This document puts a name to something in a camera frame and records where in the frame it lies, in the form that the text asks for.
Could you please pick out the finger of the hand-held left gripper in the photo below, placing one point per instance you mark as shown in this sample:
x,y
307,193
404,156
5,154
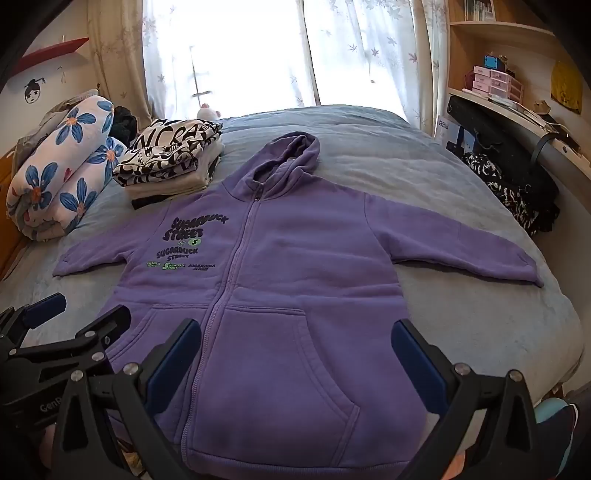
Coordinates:
x,y
44,308
107,322

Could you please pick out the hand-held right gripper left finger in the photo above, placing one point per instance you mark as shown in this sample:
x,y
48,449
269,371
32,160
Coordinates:
x,y
176,354

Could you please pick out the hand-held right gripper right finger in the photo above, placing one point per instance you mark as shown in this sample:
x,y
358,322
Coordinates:
x,y
416,369

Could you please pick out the purple zip hoodie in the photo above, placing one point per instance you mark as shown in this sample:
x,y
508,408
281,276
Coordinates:
x,y
300,277

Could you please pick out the blue floral rolled quilt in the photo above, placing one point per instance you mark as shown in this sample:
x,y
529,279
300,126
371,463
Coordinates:
x,y
60,175

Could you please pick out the grey cloth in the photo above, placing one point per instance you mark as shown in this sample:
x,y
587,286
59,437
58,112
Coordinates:
x,y
30,138

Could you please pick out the cream folded garment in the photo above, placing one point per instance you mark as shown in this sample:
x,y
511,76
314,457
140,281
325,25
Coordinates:
x,y
203,179

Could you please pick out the black white printed folded garment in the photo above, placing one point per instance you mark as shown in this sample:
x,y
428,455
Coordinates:
x,y
166,152

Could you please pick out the bed with blue-grey cover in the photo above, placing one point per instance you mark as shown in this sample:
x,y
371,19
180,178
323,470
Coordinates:
x,y
415,184

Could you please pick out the black white patterned cloth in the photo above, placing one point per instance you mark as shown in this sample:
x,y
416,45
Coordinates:
x,y
503,194

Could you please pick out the dark cloth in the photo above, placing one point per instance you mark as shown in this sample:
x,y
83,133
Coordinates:
x,y
124,122

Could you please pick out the white plush toy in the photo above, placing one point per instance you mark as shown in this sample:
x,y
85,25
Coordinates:
x,y
207,112

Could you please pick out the white cardboard box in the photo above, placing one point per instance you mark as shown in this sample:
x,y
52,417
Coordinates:
x,y
445,131

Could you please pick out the beige curtain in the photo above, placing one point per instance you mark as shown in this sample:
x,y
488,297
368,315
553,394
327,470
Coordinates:
x,y
115,46
434,69

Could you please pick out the pink storage drawers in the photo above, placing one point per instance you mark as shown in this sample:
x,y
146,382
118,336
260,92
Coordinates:
x,y
496,83

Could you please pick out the teal box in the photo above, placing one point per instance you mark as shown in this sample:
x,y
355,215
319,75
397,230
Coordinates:
x,y
493,62

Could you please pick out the yellow poster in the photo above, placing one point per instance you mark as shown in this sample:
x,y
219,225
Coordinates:
x,y
567,87

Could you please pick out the sheer white floral curtain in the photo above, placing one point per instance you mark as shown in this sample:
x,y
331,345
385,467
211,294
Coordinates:
x,y
369,46

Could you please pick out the wooden shelf unit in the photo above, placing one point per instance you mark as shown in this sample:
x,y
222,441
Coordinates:
x,y
508,32

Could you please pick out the row of books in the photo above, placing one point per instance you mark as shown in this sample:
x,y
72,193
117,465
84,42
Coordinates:
x,y
480,9

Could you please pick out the wooden bed frame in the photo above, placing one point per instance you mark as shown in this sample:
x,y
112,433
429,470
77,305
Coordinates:
x,y
7,194

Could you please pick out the face wall sticker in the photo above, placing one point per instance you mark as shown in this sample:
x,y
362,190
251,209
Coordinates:
x,y
33,92

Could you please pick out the red wall shelf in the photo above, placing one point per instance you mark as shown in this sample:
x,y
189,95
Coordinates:
x,y
51,53

